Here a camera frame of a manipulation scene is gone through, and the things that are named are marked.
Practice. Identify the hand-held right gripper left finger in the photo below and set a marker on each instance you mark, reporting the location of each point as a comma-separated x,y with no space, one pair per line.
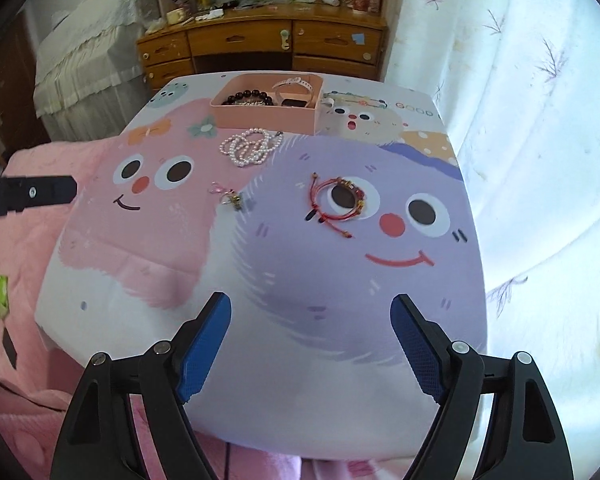
205,355

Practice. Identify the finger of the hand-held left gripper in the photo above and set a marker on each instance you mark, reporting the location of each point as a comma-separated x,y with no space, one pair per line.
40,191

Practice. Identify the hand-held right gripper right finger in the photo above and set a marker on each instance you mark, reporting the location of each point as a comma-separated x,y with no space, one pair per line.
417,355

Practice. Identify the pink jewelry box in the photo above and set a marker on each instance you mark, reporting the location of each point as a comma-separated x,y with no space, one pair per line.
260,119

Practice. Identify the pink blanket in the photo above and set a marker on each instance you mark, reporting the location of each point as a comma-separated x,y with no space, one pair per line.
25,250

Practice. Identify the dark wooden cabinet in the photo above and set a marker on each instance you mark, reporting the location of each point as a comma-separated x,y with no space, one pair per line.
5,90

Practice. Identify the cartoon printed tablecloth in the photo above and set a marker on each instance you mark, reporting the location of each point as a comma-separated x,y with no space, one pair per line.
280,270

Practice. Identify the white quilted bedspread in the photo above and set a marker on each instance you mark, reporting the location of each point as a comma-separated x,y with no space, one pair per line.
80,50

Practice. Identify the white floral curtain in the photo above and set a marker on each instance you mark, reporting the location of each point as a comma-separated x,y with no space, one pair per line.
530,160

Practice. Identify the yellow jar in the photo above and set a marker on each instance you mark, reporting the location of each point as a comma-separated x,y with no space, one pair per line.
203,0

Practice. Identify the wooden desk with drawers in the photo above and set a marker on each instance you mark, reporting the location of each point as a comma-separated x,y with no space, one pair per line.
240,36

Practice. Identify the white wrist watch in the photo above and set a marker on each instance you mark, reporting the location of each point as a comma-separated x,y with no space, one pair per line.
294,82

